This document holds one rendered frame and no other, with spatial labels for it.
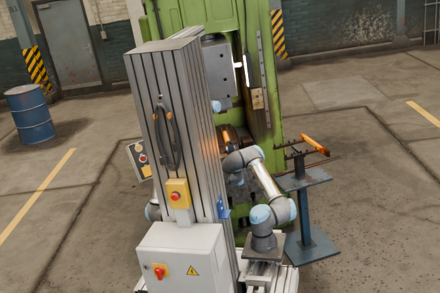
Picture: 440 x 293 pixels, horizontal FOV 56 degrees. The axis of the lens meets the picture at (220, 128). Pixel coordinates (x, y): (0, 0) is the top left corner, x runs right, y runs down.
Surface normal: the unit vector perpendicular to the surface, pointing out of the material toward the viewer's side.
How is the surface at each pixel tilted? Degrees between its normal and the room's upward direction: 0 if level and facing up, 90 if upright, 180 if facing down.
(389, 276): 0
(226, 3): 90
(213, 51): 90
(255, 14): 90
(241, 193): 90
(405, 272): 0
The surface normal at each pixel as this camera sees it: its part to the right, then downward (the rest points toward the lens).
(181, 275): -0.26, 0.40
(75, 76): 0.00, 0.37
